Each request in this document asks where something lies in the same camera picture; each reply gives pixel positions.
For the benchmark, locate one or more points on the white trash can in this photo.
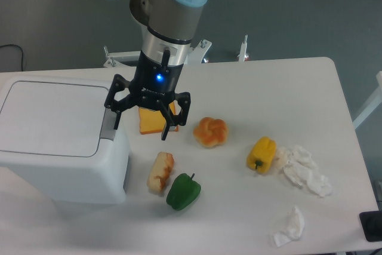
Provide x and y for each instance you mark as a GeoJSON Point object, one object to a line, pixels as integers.
{"type": "Point", "coordinates": [57, 135]}

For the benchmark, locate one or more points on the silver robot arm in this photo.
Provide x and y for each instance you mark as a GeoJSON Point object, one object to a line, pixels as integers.
{"type": "Point", "coordinates": [170, 27]}

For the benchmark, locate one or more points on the small crumpled white tissue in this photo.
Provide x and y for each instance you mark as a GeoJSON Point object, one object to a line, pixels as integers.
{"type": "Point", "coordinates": [293, 230]}

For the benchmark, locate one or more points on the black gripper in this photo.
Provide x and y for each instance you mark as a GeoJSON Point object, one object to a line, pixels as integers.
{"type": "Point", "coordinates": [153, 87]}

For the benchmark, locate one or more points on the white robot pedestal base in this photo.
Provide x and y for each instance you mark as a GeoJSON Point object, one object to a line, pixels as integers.
{"type": "Point", "coordinates": [195, 55]}

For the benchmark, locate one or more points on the orange toast slice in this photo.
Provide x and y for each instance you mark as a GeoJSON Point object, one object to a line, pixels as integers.
{"type": "Point", "coordinates": [150, 121]}

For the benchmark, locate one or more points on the green bell pepper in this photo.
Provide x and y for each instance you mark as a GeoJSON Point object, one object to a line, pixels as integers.
{"type": "Point", "coordinates": [183, 192]}

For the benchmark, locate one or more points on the black device at edge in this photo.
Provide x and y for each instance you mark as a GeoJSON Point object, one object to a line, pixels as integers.
{"type": "Point", "coordinates": [371, 225]}

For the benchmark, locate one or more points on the yellow bell pepper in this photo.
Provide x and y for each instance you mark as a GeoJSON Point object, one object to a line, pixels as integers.
{"type": "Point", "coordinates": [261, 155]}

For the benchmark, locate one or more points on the white frame at right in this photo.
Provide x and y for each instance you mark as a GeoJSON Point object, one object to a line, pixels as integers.
{"type": "Point", "coordinates": [370, 104]}

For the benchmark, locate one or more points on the large crumpled white tissue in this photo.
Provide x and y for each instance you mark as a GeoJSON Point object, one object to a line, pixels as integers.
{"type": "Point", "coordinates": [298, 166]}

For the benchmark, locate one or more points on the baguette bread piece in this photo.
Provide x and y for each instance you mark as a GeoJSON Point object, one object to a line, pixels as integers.
{"type": "Point", "coordinates": [160, 172]}

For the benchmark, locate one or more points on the knotted bread roll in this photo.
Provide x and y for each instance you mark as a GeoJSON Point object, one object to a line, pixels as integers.
{"type": "Point", "coordinates": [211, 132]}

